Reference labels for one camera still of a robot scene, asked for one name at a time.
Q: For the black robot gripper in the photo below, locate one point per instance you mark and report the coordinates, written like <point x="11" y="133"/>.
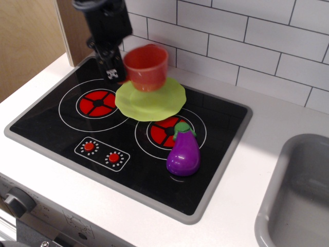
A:
<point x="109" y="24"/>

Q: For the orange plastic cup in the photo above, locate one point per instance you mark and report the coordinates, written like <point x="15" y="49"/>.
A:
<point x="146" y="67"/>

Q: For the lime green plate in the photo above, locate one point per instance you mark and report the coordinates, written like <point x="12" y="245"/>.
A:
<point x="151" y="106"/>

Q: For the black toy stovetop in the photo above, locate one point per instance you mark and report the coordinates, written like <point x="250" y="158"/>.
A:
<point x="77" y="125"/>

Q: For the wooden side panel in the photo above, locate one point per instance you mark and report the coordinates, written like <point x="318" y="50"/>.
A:
<point x="34" y="34"/>

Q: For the purple toy eggplant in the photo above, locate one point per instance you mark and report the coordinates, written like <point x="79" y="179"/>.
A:
<point x="184" y="158"/>

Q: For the grey oven front panel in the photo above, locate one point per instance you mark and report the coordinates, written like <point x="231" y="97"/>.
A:
<point x="59" y="224"/>

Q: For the grey oven knob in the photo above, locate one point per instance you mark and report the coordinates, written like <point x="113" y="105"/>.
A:
<point x="19" y="202"/>

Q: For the grey toy sink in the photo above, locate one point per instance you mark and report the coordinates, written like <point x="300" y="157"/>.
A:
<point x="294" y="211"/>

